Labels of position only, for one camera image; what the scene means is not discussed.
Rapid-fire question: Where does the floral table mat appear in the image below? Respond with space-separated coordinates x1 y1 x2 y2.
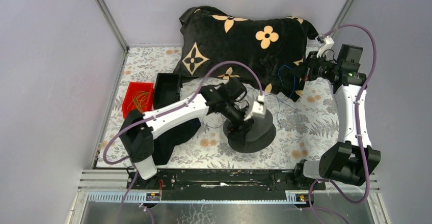
95 47 338 169

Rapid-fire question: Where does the black flower-pattern plush blanket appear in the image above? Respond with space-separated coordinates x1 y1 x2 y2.
174 6 318 101

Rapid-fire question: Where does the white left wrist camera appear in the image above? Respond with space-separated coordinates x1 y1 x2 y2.
244 95 266 121

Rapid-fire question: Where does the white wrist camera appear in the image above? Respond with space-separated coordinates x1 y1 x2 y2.
316 35 335 58
244 95 266 121

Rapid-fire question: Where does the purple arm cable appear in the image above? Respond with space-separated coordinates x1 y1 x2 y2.
309 24 377 224
102 60 264 224

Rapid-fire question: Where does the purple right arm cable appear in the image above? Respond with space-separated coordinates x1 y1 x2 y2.
309 24 377 224

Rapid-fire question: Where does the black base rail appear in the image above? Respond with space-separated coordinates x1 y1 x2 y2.
126 169 313 202

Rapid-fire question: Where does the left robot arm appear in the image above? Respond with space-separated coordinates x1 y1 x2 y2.
118 79 254 189

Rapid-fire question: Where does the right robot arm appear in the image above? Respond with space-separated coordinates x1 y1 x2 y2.
292 44 381 189

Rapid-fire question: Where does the red plastic box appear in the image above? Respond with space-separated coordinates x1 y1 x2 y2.
122 82 154 119

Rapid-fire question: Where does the grey perforated spool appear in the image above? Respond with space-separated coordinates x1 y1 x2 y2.
223 109 276 153

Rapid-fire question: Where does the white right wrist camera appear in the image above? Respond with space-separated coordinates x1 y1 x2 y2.
316 35 335 58

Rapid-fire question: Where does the black cloth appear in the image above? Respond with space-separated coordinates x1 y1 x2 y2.
152 118 201 165

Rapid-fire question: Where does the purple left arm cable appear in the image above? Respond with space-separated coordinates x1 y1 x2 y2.
102 60 264 224

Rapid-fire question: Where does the black plastic box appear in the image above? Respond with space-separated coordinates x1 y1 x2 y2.
153 73 182 109

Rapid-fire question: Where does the green cable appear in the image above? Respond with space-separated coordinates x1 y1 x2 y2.
126 90 151 114

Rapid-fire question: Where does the blue cable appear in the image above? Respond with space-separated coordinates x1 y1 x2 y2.
188 64 305 130

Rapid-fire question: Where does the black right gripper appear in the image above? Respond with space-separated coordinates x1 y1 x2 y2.
289 51 340 82

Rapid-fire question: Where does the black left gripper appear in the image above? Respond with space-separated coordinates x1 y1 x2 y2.
219 98 252 147

